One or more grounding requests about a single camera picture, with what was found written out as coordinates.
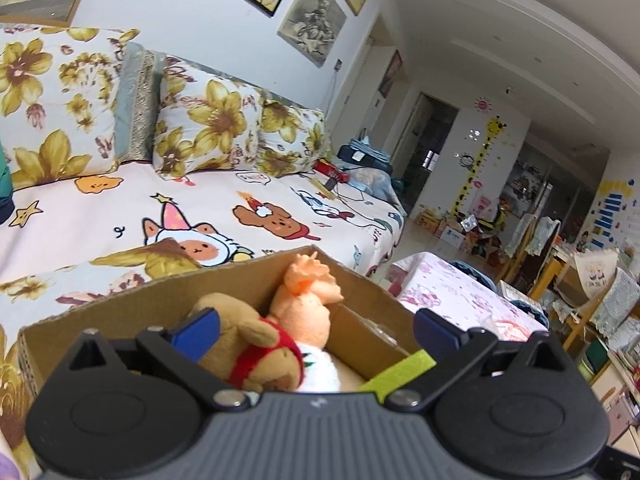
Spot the cardboard box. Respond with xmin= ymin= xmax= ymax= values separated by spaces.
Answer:
xmin=17 ymin=246 xmax=420 ymax=396

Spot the giraffe height wall sticker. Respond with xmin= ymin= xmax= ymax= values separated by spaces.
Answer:
xmin=450 ymin=115 xmax=506 ymax=216

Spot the framed portrait sketch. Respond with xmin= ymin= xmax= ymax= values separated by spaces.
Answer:
xmin=278 ymin=0 xmax=346 ymax=67

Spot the wooden chair with covers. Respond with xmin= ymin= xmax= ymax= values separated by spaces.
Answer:
xmin=528 ymin=248 xmax=639 ymax=356

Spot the sofa with cartoon cover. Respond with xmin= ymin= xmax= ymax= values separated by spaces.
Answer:
xmin=0 ymin=24 xmax=407 ymax=461

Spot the blue green puffer jacket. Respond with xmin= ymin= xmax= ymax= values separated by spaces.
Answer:
xmin=0 ymin=148 xmax=15 ymax=223

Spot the pink cartoon tablecloth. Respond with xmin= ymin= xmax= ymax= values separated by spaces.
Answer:
xmin=385 ymin=252 xmax=544 ymax=341

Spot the brown plush bear toy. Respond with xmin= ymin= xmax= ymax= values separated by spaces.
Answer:
xmin=186 ymin=291 xmax=343 ymax=395

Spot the floral sofa cushion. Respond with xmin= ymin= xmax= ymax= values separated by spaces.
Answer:
xmin=1 ymin=24 xmax=165 ymax=190
xmin=152 ymin=56 xmax=264 ymax=180
xmin=256 ymin=100 xmax=331 ymax=178

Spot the green scrubbing cloth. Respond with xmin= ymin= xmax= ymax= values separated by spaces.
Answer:
xmin=358 ymin=350 xmax=436 ymax=403

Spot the orange knitted cloth ball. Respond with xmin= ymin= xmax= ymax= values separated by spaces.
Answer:
xmin=267 ymin=252 xmax=344 ymax=349

